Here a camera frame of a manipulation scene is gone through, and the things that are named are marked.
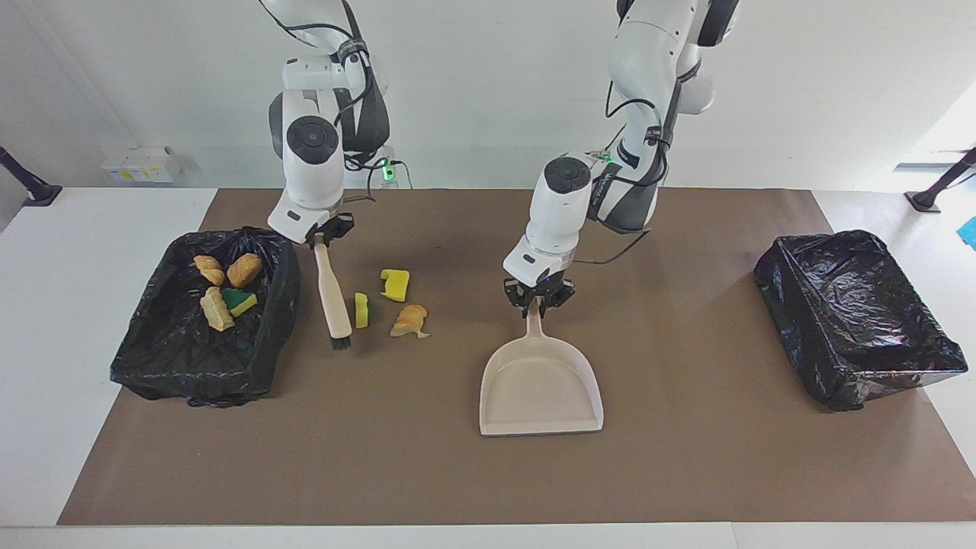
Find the brown bread roll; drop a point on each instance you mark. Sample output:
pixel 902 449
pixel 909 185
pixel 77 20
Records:
pixel 244 270

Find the black bag lined bin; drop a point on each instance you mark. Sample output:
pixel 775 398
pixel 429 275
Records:
pixel 175 366
pixel 854 320

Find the blue object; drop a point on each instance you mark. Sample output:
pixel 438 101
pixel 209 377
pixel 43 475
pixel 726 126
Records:
pixel 969 232

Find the black stand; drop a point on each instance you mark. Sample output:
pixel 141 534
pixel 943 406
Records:
pixel 34 191
pixel 926 200

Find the yellow sponge green backing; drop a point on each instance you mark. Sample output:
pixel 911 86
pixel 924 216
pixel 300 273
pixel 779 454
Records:
pixel 362 310

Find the white wall socket box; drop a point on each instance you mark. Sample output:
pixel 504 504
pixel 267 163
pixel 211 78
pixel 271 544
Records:
pixel 141 164

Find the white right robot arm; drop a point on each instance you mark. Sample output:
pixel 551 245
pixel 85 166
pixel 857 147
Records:
pixel 313 175

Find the plain yellow sponge piece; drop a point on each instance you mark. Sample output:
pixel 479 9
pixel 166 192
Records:
pixel 395 284

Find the orange striped croissant piece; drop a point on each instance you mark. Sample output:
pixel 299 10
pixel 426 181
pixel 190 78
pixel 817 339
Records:
pixel 209 270

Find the beige plastic dustpan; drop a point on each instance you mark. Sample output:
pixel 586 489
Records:
pixel 541 389

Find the flaky croissant piece with peel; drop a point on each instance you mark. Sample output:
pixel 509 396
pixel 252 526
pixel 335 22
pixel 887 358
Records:
pixel 409 320

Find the pale croissant piece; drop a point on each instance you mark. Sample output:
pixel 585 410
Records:
pixel 216 310

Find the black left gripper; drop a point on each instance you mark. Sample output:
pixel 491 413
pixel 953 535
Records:
pixel 537 293

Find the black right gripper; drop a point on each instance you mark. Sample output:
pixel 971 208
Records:
pixel 334 225

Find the green yellow sponge wedge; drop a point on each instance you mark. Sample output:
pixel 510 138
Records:
pixel 244 305

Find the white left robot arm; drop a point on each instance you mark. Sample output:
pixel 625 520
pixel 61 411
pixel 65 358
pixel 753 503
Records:
pixel 560 221

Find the beige brush black bristles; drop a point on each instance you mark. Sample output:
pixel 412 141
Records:
pixel 332 297

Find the brown paper mat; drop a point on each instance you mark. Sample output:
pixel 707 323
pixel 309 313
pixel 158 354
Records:
pixel 343 473

